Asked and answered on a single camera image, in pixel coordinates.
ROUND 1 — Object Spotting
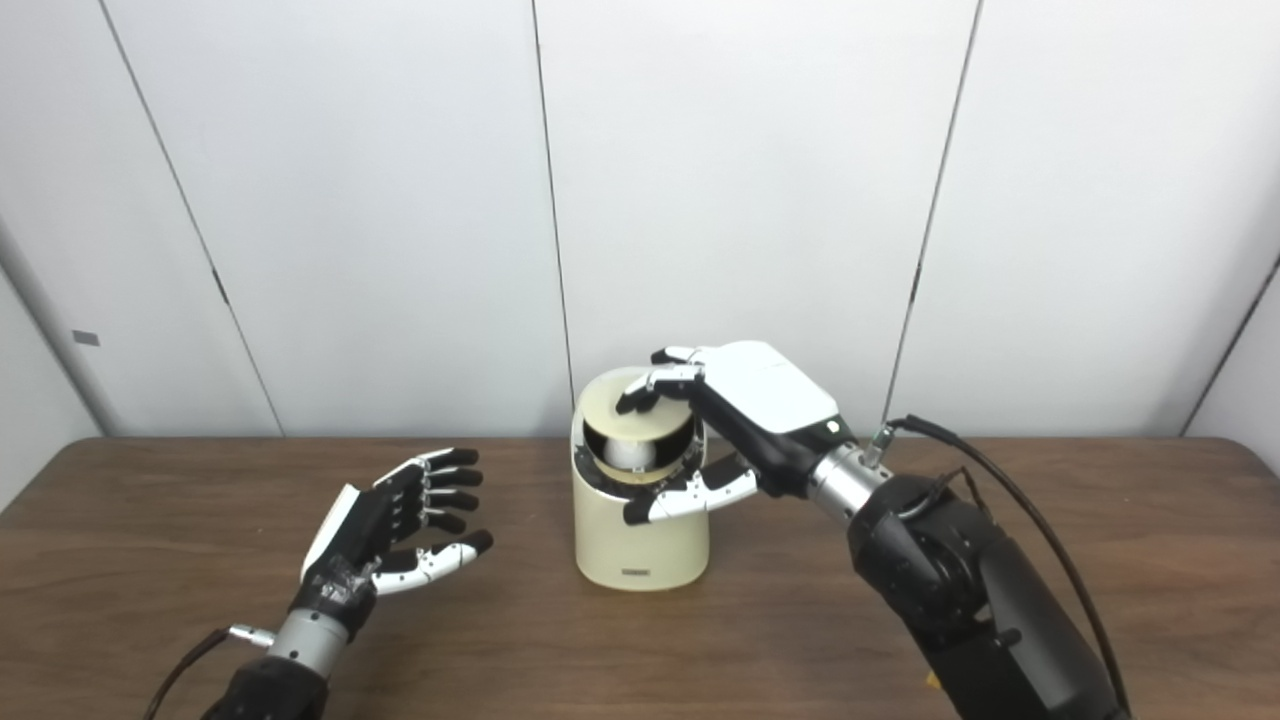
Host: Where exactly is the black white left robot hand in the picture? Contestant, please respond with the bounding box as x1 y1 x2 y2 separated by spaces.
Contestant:
290 447 495 641

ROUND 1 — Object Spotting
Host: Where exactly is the small white plastic bottle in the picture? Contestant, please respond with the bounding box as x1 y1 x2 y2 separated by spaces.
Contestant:
603 435 657 472

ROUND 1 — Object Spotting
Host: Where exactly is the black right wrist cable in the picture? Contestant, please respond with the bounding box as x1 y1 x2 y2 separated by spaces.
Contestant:
865 414 1132 716

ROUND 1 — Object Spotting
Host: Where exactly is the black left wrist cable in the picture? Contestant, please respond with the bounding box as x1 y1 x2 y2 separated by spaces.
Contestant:
140 624 277 720

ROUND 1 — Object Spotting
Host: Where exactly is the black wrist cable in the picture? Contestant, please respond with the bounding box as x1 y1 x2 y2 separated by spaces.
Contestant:
865 414 1132 716
140 624 277 720

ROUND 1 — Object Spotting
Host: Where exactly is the cream-colored lidded bin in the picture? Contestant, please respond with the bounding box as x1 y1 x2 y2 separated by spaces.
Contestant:
571 366 709 592

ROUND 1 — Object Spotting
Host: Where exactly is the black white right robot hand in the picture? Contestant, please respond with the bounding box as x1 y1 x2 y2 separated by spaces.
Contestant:
615 340 859 526

